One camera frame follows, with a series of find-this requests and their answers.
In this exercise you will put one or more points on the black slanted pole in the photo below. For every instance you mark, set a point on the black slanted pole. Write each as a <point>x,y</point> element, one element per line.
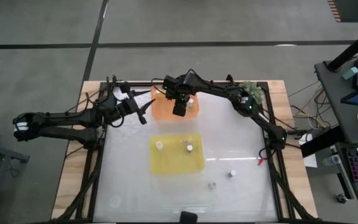
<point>353,48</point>

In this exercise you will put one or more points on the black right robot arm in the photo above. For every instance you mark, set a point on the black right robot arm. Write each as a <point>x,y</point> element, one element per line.
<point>222,90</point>

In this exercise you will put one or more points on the clear bottle orange pills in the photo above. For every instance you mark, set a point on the clear bottle orange pills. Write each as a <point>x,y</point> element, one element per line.
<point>186,140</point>

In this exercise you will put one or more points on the yellow plastic bin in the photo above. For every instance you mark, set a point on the yellow plastic bin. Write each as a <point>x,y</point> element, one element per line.
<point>172,161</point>

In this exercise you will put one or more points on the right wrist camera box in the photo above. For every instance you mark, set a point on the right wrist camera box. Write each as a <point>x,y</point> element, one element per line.
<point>180,109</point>

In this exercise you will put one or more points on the white power adapter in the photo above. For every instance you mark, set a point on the white power adapter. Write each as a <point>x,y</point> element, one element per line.
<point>306,139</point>

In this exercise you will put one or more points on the black table-level camera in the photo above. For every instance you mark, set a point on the black table-level camera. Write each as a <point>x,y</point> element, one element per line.
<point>188,216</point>

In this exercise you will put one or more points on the orange plastic bin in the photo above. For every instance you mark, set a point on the orange plastic bin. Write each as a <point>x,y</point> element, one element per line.
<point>162,110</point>

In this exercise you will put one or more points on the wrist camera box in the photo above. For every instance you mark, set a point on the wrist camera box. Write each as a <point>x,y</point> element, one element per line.
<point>180,109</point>
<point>124,87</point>

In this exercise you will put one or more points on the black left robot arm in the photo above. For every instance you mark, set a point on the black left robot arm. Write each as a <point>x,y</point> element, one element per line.
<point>57,119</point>

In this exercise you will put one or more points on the clear bottle blue pills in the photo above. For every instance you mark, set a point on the clear bottle blue pills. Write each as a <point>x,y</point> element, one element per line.
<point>212,185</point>

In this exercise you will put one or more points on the black caster wheel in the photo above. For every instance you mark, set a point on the black caster wheel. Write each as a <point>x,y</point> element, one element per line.
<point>341,198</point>

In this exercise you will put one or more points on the clear bottle teal pills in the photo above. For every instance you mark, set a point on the clear bottle teal pills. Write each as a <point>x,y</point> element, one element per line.
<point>190,148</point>

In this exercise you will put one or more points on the green potted plant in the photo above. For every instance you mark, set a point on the green potted plant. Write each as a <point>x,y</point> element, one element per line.
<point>255,90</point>

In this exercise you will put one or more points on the clear plastic water bottle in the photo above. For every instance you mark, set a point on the clear plastic water bottle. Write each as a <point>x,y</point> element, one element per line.
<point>331,160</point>

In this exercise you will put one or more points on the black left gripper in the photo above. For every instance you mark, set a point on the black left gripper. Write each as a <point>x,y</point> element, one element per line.
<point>129,104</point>

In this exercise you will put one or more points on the dark orange-edged floor mat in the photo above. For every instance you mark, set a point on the dark orange-edged floor mat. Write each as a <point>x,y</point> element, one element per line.
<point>353,9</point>

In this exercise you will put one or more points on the white paper sheet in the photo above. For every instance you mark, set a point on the white paper sheet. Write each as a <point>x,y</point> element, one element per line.
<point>310,160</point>

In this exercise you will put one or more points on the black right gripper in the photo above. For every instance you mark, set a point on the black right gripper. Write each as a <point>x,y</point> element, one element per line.
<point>179,87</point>

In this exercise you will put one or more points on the clear white-capped medicine bottle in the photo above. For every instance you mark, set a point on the clear white-capped medicine bottle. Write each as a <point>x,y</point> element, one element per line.
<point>232,173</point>
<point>190,102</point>

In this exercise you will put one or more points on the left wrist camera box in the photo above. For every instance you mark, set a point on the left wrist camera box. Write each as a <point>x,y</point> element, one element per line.
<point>124,87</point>

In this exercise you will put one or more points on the dark grey side desk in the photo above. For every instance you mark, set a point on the dark grey side desk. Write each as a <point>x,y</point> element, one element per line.
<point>331,102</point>

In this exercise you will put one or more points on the small teal box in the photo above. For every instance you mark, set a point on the small teal box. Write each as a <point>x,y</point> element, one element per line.
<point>350,73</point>

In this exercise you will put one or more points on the black table frame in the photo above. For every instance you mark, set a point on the black table frame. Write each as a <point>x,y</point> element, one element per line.
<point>96,186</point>

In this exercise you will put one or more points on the wooden table base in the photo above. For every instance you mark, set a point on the wooden table base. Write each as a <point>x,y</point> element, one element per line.
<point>70,174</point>

